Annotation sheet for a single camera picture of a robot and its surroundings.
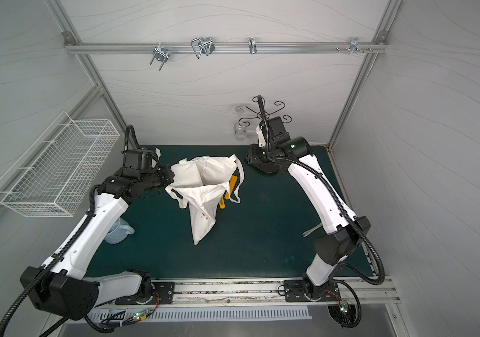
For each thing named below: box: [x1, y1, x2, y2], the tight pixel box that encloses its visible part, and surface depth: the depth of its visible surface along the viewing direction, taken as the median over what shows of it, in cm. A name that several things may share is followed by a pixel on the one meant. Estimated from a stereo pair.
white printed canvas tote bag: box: [164, 154, 245, 246], surface depth 83 cm
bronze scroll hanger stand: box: [235, 95, 292, 128], surface depth 93 cm
